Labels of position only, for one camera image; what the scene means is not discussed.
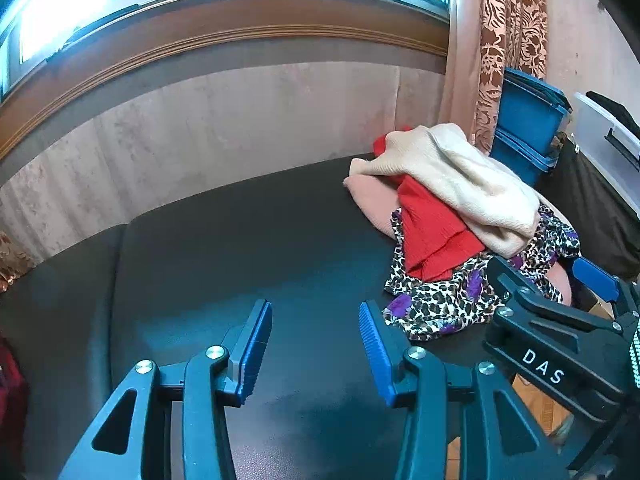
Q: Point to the dark red cloth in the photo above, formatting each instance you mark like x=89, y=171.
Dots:
x=10, y=400

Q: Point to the window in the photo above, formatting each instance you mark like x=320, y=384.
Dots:
x=150, y=0

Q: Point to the blue storage bin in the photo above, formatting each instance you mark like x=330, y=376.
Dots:
x=525, y=105
x=520, y=160

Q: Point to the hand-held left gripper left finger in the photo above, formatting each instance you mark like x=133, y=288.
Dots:
x=252, y=355

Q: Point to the red knit garment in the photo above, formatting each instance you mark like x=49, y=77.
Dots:
x=430, y=230

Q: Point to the pink garment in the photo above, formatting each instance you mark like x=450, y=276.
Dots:
x=372, y=200

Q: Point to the white plastic box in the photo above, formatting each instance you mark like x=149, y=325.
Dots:
x=590, y=125

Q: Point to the wooden window sill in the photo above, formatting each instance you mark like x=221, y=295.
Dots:
x=200, y=50

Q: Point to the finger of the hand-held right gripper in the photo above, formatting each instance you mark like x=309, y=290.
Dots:
x=597, y=277
x=530, y=302

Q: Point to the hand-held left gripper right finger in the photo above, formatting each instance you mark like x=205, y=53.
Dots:
x=375, y=355

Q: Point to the brown floral curtain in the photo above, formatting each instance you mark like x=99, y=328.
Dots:
x=505, y=20
x=12, y=260

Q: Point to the leopard print garment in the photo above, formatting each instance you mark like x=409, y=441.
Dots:
x=440, y=305

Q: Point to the cream knit sweater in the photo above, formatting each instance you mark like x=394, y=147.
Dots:
x=480, y=185

